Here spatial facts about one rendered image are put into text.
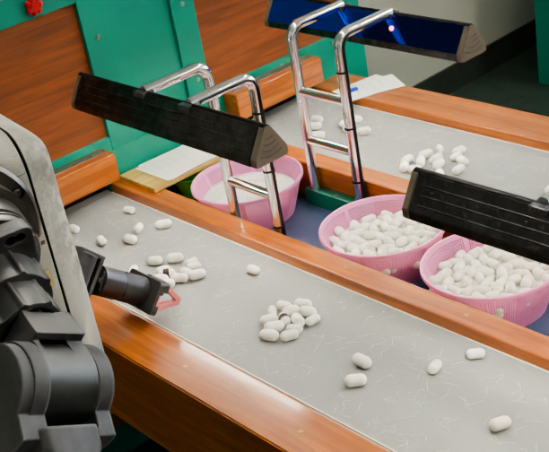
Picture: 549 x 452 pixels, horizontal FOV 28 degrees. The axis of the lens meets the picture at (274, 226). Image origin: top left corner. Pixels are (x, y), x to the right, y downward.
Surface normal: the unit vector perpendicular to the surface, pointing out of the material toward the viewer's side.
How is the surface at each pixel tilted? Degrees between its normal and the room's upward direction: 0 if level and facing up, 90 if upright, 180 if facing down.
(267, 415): 0
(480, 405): 0
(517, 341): 0
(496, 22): 90
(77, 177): 90
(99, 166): 90
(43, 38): 90
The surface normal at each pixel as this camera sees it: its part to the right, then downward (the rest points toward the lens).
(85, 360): 0.58, -0.70
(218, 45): 0.65, 0.25
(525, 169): -0.16, -0.88
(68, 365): 0.67, -0.54
